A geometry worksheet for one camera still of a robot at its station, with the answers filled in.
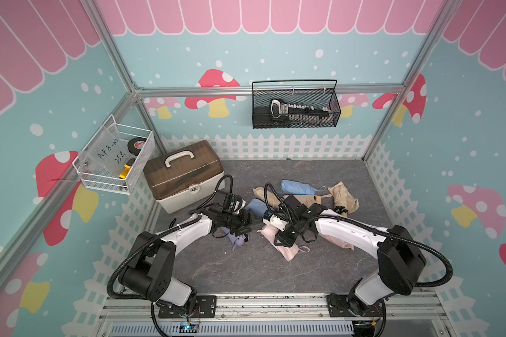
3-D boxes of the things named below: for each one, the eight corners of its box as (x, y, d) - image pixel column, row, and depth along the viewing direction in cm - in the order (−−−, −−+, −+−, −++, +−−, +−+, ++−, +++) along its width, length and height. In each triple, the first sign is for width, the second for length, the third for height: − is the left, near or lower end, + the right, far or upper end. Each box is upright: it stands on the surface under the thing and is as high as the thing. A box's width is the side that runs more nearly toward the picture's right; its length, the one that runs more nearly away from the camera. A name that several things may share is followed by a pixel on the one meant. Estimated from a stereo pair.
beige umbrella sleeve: (341, 216, 99) (344, 211, 96) (323, 191, 109) (326, 186, 105) (359, 209, 102) (363, 204, 98) (341, 185, 111) (344, 180, 108)
